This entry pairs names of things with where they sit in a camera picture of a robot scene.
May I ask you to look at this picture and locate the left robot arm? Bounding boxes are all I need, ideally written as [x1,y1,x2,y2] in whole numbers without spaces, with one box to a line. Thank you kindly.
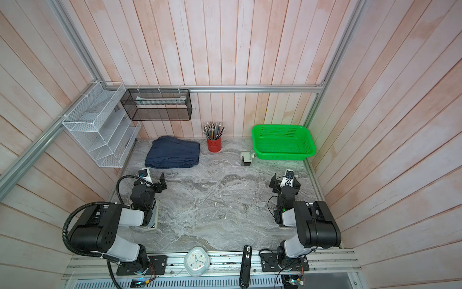
[62,169,167,288]

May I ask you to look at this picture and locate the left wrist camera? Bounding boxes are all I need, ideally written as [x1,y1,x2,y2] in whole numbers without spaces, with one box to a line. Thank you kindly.
[138,167,153,187]

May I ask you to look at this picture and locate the black remote control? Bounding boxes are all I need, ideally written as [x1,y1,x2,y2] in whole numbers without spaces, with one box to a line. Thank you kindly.
[239,245,252,289]

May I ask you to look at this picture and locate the small white grey box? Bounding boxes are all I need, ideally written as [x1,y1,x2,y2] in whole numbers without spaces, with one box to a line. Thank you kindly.
[240,151,256,166]

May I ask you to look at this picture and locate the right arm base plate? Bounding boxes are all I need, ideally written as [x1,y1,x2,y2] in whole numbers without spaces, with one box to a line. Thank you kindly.
[259,251,310,272]

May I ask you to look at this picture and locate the green plastic basket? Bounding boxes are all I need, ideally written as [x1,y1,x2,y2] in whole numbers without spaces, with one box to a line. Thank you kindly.
[251,124,316,161]

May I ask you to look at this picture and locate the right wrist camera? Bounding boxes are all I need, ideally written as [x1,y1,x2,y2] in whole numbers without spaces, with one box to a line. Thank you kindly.
[280,169,295,188]

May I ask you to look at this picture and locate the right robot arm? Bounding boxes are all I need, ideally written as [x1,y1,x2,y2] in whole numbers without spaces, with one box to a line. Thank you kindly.
[259,170,342,272]

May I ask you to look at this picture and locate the white analog clock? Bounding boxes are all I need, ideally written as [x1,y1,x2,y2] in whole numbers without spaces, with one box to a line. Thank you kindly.
[184,246,211,277]

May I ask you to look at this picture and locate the light blue phone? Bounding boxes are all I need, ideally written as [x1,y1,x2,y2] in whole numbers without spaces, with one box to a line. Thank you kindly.
[147,201,159,230]

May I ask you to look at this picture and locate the pencils in cup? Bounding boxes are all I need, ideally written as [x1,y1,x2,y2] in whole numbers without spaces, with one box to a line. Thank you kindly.
[203,122,225,141]

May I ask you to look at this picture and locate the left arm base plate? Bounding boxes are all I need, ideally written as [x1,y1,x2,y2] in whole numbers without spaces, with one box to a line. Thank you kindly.
[116,255,168,276]

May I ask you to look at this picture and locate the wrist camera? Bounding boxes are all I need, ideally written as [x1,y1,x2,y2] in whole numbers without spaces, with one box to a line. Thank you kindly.
[138,167,153,187]
[280,169,295,188]

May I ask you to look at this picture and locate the white wire mesh shelf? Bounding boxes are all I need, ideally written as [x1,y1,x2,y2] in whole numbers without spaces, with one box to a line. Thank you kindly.
[63,81,141,168]

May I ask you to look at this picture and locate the black mesh wall basket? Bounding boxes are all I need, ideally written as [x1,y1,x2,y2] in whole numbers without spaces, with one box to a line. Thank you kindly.
[121,89,193,121]

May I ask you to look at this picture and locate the red pencil cup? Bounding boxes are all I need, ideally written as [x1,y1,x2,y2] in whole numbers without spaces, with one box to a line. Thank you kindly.
[207,138,222,153]

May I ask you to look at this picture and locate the dark blue denim trousers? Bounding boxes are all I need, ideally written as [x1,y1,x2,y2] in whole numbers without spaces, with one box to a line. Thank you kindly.
[144,136,200,169]

